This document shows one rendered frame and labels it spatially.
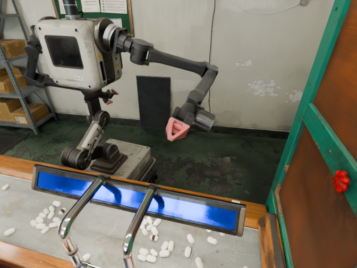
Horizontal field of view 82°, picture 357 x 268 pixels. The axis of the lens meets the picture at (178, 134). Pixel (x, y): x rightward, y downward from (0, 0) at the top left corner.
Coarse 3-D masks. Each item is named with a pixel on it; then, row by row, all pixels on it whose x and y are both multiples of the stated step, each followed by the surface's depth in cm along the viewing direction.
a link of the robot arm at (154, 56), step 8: (136, 40) 97; (144, 40) 101; (136, 48) 97; (144, 48) 97; (152, 48) 100; (152, 56) 101; (160, 56) 102; (168, 56) 103; (176, 56) 107; (144, 64) 104; (168, 64) 106; (176, 64) 106; (184, 64) 107; (192, 64) 108; (200, 64) 109; (208, 64) 111; (200, 72) 111; (216, 72) 105
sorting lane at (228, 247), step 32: (0, 192) 101; (32, 192) 101; (0, 224) 86; (96, 224) 86; (128, 224) 86; (160, 224) 86; (64, 256) 75; (96, 256) 75; (192, 256) 75; (224, 256) 75; (256, 256) 75
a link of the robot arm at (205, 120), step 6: (192, 96) 75; (198, 96) 76; (192, 102) 74; (204, 108) 74; (204, 114) 70; (210, 114) 74; (198, 120) 70; (204, 120) 69; (210, 120) 69; (198, 126) 71; (204, 126) 70; (210, 126) 69
